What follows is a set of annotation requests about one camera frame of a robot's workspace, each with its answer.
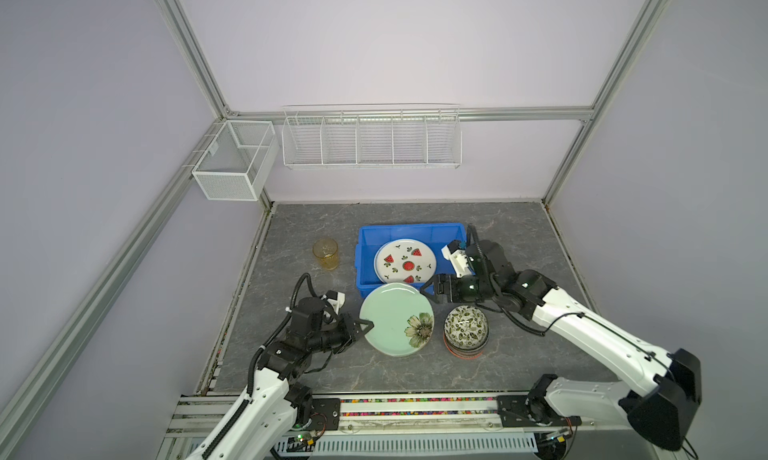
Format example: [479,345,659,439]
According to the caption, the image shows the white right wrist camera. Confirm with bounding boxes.
[441,239,475,278]

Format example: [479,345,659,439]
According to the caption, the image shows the blue plastic bin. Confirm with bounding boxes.
[354,223,467,297]

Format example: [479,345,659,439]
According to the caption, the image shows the white mesh basket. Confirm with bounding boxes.
[192,120,279,201]

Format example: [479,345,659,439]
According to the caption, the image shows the green flower plate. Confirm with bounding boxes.
[360,283,435,357]

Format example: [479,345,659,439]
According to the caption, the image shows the red rimmed bottom bowl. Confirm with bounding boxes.
[443,335,489,360]

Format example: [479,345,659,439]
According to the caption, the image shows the white watermelon pattern plate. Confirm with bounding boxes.
[374,238,438,284]

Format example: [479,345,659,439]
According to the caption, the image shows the white wire rack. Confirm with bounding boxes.
[282,104,463,169]

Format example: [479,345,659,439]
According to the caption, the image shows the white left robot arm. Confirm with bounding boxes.
[189,273,375,459]

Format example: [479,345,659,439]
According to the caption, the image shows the green leaf patterned bowl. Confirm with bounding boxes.
[443,305,489,351]

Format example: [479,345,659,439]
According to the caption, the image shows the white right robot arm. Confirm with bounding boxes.
[420,225,702,459]

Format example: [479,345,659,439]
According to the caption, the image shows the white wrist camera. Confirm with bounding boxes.
[441,239,475,278]
[323,290,346,313]

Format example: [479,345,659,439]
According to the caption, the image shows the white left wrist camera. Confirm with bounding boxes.
[323,290,346,313]

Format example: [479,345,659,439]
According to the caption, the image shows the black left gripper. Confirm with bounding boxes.
[307,311,373,353]

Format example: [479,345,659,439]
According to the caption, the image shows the amber glass cup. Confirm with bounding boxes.
[312,237,339,271]

